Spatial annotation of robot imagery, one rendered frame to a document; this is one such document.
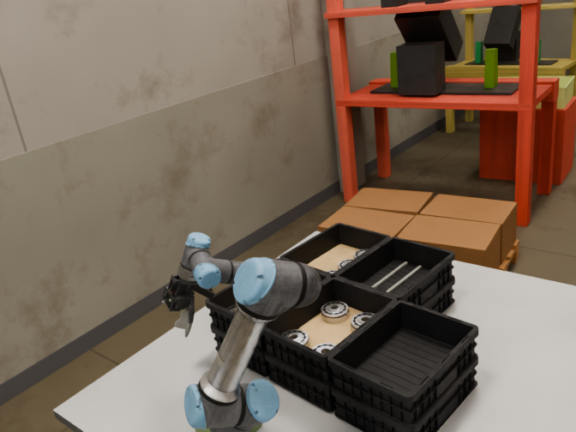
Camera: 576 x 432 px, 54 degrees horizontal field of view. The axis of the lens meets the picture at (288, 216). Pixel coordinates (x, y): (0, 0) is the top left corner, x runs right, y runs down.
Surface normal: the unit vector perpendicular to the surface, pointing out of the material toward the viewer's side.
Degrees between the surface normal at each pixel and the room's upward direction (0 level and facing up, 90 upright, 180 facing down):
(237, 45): 90
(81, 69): 90
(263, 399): 54
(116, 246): 90
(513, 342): 0
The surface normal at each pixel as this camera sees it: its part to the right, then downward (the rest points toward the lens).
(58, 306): 0.78, 0.15
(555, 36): -0.61, 0.38
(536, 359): -0.12, -0.91
